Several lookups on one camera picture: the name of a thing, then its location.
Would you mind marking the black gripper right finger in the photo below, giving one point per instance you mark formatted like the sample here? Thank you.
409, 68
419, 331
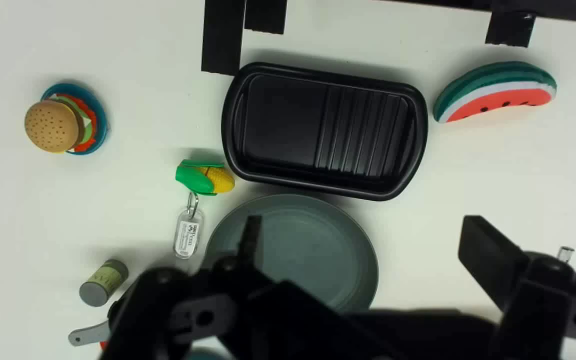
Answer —
490, 261

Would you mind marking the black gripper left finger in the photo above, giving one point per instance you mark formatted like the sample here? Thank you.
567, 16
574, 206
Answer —
250, 240

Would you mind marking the green yellow corn toy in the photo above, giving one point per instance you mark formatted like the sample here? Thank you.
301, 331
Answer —
201, 176

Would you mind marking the black oven tray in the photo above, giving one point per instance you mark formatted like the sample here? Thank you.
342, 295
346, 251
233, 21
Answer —
320, 130

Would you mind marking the watermelon slice plush toy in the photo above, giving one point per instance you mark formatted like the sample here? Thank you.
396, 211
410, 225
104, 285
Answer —
500, 100

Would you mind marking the burger toy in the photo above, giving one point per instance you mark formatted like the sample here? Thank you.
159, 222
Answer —
50, 124

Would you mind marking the grey green round plate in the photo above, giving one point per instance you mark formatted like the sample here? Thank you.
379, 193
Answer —
314, 253

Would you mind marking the small green can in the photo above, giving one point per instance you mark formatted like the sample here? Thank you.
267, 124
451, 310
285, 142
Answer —
104, 280

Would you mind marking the small blue plate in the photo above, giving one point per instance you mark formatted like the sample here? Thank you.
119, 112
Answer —
100, 114

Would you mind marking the black tape strip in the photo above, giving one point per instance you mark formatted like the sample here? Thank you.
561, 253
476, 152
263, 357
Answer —
511, 29
223, 33
267, 15

